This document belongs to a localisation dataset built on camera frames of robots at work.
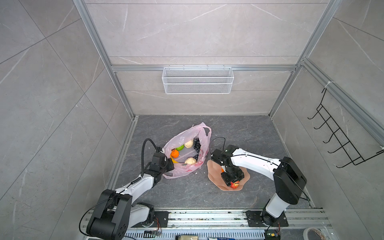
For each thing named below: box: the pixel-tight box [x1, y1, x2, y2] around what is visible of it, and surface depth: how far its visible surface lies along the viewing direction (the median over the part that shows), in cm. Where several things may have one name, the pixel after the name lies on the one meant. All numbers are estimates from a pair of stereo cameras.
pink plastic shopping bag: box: [163, 122, 212, 179], surface depth 95 cm
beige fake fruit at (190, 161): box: [184, 157, 197, 165], surface depth 90 cm
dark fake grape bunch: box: [193, 137, 201, 161], surface depth 100 cm
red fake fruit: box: [230, 180, 240, 189], surface depth 79 cm
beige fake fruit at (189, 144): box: [184, 139, 194, 149], surface depth 100 cm
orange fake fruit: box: [170, 149, 180, 158], surface depth 96 cm
